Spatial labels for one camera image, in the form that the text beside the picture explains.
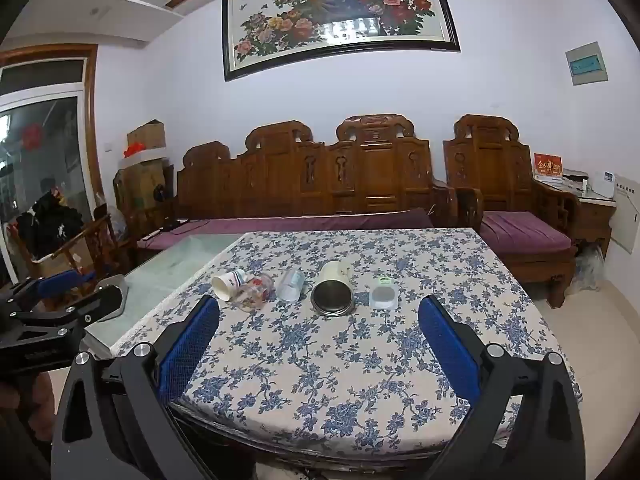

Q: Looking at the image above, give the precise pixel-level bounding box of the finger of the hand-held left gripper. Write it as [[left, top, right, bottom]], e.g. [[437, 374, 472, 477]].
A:
[[7, 284, 129, 342], [0, 269, 97, 313]]

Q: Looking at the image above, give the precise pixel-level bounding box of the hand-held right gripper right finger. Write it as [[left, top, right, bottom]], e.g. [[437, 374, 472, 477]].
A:
[[418, 294, 587, 480]]

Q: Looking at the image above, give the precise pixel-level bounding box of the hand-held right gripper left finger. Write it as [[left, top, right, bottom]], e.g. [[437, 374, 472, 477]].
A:
[[51, 294, 222, 480]]

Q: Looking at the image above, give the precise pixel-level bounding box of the person's left forearm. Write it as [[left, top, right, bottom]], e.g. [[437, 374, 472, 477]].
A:
[[0, 370, 57, 480]]

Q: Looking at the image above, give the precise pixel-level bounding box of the white paper cup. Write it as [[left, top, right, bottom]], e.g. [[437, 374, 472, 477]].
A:
[[211, 268, 247, 303]]

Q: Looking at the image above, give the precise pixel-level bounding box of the clear printed glass cup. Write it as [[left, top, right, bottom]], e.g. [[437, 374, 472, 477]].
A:
[[234, 273, 275, 313]]

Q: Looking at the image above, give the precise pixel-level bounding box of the translucent white cup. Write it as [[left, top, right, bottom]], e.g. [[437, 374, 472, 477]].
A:
[[368, 274, 400, 310]]

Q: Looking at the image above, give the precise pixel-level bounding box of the clear plastic cup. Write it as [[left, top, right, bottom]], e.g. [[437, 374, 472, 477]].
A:
[[276, 268, 306, 304]]

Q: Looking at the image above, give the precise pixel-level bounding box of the wooden folding chair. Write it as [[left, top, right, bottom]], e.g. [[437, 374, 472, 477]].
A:
[[29, 214, 120, 292]]

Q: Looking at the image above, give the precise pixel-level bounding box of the dark clothes pile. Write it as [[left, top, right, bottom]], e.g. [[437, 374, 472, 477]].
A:
[[16, 191, 85, 257]]

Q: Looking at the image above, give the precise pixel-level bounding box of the glass top coffee table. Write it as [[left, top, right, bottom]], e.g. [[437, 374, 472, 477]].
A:
[[81, 233, 247, 358]]

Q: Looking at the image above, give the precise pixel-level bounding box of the wooden framed glass door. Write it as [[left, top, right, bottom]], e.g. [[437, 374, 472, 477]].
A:
[[0, 44, 104, 283]]

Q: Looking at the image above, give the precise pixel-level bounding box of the blue floral tablecloth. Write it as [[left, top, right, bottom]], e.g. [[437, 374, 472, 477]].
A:
[[111, 228, 584, 461]]

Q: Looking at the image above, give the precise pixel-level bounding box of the large cardboard box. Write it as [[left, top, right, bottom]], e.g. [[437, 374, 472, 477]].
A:
[[115, 158, 169, 212]]

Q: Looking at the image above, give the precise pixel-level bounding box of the cream metal mug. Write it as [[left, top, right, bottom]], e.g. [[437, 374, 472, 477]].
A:
[[310, 260, 355, 319]]

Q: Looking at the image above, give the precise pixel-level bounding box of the square purple seat cushion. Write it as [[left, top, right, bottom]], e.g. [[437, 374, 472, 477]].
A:
[[480, 211, 573, 256]]

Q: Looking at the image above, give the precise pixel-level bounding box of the red hanging decoration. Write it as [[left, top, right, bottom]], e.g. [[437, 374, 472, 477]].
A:
[[21, 122, 44, 151]]

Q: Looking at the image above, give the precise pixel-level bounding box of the long purple seat cushion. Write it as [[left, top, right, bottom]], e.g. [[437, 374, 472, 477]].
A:
[[141, 208, 435, 252]]

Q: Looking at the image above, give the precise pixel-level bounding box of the clear plastic bag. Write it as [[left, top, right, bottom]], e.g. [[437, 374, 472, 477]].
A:
[[569, 244, 607, 294]]

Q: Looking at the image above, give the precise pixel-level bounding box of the small cardboard box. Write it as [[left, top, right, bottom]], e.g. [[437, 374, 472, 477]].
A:
[[126, 119, 167, 152]]

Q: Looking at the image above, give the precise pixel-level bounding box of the carved wooden armchair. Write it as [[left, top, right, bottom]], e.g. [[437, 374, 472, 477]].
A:
[[442, 114, 582, 310]]

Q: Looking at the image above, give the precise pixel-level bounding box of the carved wooden sofa bench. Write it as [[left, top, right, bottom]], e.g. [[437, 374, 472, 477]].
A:
[[134, 114, 459, 263]]

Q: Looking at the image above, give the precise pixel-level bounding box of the wooden side table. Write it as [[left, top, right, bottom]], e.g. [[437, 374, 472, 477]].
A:
[[541, 180, 617, 262]]

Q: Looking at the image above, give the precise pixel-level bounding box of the red gift box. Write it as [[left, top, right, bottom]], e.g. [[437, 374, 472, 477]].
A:
[[533, 153, 564, 178]]

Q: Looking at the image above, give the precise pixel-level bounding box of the white box with blue label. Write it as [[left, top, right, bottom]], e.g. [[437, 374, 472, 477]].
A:
[[584, 170, 615, 199]]

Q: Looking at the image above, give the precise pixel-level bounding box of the framed peony peacock painting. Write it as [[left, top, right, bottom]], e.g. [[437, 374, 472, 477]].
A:
[[221, 0, 462, 83]]

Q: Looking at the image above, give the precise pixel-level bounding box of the white wall cabinet door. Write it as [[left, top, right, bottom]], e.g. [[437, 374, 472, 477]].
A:
[[612, 172, 640, 254]]

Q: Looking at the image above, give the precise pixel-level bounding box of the grey wall electrical panel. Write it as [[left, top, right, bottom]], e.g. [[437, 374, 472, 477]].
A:
[[565, 41, 610, 87]]

